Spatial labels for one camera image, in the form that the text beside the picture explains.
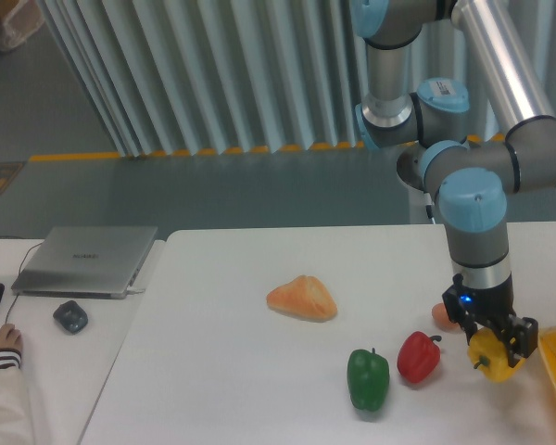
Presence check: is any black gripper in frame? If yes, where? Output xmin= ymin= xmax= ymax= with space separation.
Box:
xmin=442 ymin=273 xmax=538 ymax=368

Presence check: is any yellow bell pepper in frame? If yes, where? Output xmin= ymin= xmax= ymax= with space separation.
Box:
xmin=467 ymin=327 xmax=525 ymax=383

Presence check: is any striped sleeve forearm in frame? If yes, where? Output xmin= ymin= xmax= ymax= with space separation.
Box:
xmin=0 ymin=349 xmax=35 ymax=444

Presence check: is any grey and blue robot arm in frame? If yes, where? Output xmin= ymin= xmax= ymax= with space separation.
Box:
xmin=350 ymin=1 xmax=556 ymax=367

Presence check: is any red bell pepper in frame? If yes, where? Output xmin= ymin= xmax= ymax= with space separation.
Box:
xmin=397 ymin=331 xmax=442 ymax=384

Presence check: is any green bell pepper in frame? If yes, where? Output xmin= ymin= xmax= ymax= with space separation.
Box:
xmin=347 ymin=349 xmax=390 ymax=413

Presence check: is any person's hand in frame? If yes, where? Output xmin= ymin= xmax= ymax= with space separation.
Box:
xmin=0 ymin=324 xmax=23 ymax=355

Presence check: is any brown egg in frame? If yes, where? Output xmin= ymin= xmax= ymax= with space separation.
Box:
xmin=431 ymin=303 xmax=459 ymax=331

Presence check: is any triangular bread loaf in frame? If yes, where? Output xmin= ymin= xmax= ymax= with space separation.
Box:
xmin=266 ymin=275 xmax=338 ymax=322

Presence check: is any silver closed laptop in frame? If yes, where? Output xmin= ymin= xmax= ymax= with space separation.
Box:
xmin=11 ymin=226 xmax=158 ymax=299

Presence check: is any cardboard box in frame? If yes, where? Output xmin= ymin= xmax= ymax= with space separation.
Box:
xmin=0 ymin=0 xmax=44 ymax=53

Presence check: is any black mouse cable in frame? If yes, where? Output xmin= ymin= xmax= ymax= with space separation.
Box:
xmin=0 ymin=235 xmax=50 ymax=328

